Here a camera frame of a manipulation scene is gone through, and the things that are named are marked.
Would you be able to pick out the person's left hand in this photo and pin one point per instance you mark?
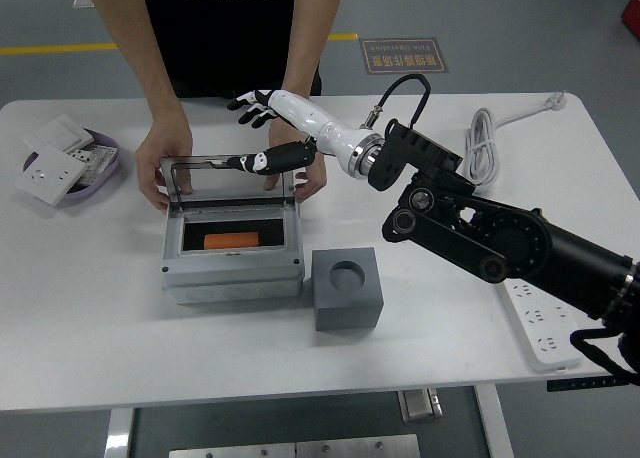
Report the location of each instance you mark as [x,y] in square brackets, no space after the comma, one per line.
[312,178]

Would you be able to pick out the person's right hand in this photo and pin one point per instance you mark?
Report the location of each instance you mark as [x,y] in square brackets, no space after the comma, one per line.
[160,158]

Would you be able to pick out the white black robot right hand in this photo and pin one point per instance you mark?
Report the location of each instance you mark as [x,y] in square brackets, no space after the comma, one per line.
[320,125]

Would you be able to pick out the orange cylinder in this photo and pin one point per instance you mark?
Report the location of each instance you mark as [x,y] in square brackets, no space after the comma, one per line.
[230,240]

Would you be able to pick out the grey box with clear flap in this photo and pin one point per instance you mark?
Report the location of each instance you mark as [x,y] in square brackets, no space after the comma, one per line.
[225,278]

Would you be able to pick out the person's right forearm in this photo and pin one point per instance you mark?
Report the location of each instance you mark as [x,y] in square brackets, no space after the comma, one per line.
[140,53]

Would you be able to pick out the person's left forearm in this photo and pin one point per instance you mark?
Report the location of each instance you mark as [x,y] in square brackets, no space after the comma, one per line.
[310,43]

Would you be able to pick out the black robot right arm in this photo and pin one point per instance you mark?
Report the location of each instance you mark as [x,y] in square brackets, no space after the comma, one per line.
[500,238]

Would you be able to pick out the grey cube with round hole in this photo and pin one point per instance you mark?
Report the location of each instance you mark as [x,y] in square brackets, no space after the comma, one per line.
[345,308]

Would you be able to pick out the purple oval tray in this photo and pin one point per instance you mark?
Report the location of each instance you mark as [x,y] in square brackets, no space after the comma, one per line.
[107,178]

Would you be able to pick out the white printed socket panel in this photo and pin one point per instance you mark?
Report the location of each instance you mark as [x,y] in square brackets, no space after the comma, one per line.
[95,163]

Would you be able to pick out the brown floor sign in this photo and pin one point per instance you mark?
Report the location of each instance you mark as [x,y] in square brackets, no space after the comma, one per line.
[404,56]

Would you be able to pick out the person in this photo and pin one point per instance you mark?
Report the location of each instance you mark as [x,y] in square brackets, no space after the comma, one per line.
[225,33]

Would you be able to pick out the yellow floor line tape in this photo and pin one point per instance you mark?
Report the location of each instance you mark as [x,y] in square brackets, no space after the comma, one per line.
[50,49]

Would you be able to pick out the white table leg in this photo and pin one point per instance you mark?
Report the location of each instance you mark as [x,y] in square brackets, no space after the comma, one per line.
[119,433]
[495,428]

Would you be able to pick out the red object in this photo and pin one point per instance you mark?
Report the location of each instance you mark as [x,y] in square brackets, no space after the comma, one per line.
[632,10]

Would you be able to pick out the black table control panel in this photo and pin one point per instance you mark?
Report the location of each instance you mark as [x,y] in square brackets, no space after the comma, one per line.
[585,384]

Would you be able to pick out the white wall switch panel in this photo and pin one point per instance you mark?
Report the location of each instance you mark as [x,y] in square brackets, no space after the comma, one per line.
[62,133]

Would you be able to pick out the white wall socket panel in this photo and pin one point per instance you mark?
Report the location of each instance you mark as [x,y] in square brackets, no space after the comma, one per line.
[50,175]

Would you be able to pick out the grey metal bracket under table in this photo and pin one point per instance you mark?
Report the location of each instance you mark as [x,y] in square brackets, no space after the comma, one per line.
[420,405]

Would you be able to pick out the grey metal base plate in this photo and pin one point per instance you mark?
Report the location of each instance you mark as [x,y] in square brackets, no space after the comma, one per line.
[300,449]

